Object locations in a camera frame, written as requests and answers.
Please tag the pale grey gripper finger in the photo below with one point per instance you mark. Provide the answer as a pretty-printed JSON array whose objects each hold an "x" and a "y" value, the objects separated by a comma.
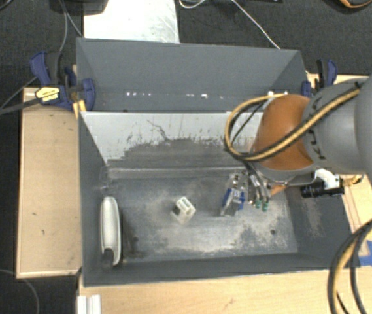
[
  {"x": 237, "y": 204},
  {"x": 227, "y": 202}
]

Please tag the white ribbed plastic block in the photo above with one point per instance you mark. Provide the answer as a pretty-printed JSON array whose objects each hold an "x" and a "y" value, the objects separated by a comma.
[{"x": 183, "y": 210}]

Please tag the grey metal bin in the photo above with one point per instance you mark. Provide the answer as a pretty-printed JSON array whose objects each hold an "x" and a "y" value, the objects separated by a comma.
[{"x": 185, "y": 77}]

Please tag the pale wood board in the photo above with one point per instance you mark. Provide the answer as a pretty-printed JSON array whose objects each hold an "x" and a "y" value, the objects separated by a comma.
[{"x": 48, "y": 182}]

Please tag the black cylinder on white bracket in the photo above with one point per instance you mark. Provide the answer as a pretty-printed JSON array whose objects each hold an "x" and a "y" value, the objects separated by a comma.
[{"x": 319, "y": 188}]

